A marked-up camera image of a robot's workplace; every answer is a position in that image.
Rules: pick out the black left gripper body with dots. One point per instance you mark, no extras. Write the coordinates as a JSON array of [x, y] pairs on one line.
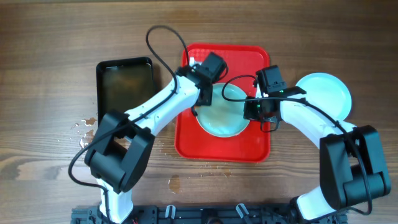
[[207, 101]]

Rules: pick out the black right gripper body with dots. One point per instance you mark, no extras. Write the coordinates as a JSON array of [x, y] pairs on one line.
[[255, 109]]

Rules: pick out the white plate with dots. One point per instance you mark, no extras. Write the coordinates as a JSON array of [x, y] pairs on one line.
[[328, 93], [223, 119]]

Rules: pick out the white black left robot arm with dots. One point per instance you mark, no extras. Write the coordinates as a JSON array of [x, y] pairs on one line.
[[119, 153]]

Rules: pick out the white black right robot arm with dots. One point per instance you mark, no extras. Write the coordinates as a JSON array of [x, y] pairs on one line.
[[353, 169]]

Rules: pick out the red plastic tray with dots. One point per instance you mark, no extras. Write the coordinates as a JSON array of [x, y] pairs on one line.
[[251, 145]]

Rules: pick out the black water tray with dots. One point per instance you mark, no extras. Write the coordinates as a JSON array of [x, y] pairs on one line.
[[124, 84]]

